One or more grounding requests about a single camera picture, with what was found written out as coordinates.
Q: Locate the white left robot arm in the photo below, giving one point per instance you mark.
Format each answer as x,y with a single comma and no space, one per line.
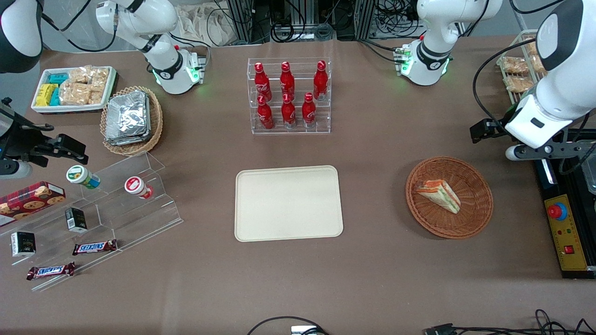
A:
435,28

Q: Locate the teal snack pack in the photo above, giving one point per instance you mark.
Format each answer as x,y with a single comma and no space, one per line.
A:
58,78
55,97

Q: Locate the oval tan wicker basket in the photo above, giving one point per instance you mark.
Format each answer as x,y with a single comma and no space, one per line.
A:
156,121

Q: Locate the brown snickers bar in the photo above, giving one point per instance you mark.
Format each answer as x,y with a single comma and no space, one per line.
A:
94,247
50,271

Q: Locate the red cola bottle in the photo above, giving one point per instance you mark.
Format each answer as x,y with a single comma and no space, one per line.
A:
287,81
288,114
308,113
262,83
320,83
265,116

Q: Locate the round brown wicker basket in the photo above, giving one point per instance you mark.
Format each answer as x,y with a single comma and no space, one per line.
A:
475,204

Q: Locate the clear bag of crackers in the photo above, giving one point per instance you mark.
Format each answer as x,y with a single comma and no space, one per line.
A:
99,76
96,93
74,94
80,74

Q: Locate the aluminium frame post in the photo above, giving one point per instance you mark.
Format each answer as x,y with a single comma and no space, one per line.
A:
242,18
365,16

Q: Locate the clear bag of bread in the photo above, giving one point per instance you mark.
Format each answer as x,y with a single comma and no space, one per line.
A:
518,84
534,58
514,65

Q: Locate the clear acrylic bottle rack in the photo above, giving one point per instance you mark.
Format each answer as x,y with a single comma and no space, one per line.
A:
291,131

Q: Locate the cup with red lid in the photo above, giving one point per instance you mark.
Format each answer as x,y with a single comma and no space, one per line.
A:
135,185

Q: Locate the red cookie box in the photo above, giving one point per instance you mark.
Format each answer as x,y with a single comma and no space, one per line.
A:
28,200

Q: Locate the silver foil pack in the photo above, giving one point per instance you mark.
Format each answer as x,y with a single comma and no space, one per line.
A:
126,114
128,141

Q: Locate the triangle sandwich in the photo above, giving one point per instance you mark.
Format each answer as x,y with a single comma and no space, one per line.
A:
437,195

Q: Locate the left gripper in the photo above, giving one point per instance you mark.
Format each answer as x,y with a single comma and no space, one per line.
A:
497,128

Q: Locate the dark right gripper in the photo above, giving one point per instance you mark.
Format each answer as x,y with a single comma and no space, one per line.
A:
23,142

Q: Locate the black and yellow control box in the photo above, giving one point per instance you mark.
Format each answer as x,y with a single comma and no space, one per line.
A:
570,232

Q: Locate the small black carton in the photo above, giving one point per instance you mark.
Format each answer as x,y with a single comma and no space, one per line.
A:
23,244
76,220

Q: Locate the white cloth bag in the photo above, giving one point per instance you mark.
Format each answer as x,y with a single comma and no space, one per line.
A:
200,25

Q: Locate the clear plastic container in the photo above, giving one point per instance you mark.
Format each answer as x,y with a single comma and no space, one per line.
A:
589,174

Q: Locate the yellow snack pack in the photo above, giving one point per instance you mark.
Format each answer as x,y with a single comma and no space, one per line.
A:
45,95

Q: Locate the cream plastic tray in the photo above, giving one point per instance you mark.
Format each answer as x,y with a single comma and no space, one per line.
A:
288,204

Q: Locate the cup with green lid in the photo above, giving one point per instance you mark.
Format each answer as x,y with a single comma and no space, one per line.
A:
79,176

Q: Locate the clear acrylic stepped display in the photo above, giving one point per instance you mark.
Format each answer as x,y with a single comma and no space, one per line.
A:
139,218

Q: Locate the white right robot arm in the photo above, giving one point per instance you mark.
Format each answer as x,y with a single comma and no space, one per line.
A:
158,18

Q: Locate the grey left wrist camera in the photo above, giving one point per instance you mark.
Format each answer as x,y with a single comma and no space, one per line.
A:
515,152

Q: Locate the red emergency stop button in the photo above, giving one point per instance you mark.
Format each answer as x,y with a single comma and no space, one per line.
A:
557,211

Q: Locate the white rectangular snack bin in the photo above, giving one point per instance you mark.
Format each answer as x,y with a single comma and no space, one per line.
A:
70,109

